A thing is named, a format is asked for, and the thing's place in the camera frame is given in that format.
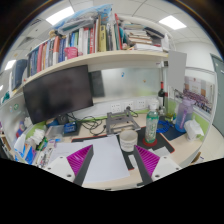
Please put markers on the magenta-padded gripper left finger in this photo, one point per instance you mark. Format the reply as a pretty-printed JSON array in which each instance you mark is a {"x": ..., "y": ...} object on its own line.
[{"x": 60, "y": 166}]

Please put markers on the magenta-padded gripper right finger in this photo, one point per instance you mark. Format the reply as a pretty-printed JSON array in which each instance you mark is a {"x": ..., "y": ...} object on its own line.
[{"x": 165, "y": 166}]

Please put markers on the green-label tea bottle white cap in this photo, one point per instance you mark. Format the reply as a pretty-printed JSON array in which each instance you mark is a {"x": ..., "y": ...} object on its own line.
[{"x": 151, "y": 125}]

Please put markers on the purple translucent water bottle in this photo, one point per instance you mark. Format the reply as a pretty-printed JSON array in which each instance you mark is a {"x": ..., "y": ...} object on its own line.
[{"x": 184, "y": 116}]

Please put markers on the black desk mat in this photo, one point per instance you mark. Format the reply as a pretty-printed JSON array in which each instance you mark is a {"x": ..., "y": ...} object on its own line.
[{"x": 163, "y": 141}]

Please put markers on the flat round red coaster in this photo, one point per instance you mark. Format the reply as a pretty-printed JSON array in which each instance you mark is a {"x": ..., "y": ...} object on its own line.
[{"x": 146, "y": 144}]

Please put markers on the clear plastic box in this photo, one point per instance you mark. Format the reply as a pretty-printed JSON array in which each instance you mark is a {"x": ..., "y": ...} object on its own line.
[{"x": 55, "y": 132}]

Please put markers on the blue tissue box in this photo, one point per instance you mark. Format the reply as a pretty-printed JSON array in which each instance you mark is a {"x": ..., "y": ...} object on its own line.
[{"x": 26, "y": 153}]

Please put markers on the white napkin stack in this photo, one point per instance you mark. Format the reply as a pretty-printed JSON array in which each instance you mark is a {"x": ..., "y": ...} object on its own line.
[{"x": 37, "y": 136}]

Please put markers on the small blue box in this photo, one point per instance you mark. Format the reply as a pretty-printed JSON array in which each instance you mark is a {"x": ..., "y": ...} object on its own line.
[{"x": 70, "y": 128}]

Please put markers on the white patterned cup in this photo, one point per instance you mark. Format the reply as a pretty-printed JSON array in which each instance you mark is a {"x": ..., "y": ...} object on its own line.
[{"x": 128, "y": 141}]

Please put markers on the white crumpled tissue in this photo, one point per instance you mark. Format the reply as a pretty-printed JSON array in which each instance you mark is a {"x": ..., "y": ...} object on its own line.
[{"x": 194, "y": 129}]

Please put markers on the grey metal laptop stand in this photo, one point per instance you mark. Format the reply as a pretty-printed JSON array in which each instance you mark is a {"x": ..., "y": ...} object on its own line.
[{"x": 121, "y": 121}]

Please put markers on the black computer monitor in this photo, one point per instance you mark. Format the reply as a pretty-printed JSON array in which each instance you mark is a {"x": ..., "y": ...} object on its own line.
[{"x": 58, "y": 95}]

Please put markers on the dark wine bottle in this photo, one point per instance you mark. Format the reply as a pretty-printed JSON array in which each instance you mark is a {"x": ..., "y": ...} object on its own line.
[{"x": 162, "y": 95}]

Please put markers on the group photo poster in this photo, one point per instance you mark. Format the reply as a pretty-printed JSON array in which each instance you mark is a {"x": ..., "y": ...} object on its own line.
[{"x": 198, "y": 93}]

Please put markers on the grey door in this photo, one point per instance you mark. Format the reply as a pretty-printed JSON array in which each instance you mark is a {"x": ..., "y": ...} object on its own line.
[{"x": 218, "y": 96}]

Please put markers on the dark blue bag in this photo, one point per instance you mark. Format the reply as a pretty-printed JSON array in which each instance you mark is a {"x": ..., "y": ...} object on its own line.
[{"x": 19, "y": 74}]

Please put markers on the ceiling lights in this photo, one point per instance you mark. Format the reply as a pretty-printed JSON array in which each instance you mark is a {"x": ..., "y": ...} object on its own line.
[{"x": 60, "y": 15}]

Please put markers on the wall shelf with books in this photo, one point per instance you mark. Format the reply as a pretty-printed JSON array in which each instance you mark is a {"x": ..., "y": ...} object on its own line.
[{"x": 96, "y": 53}]

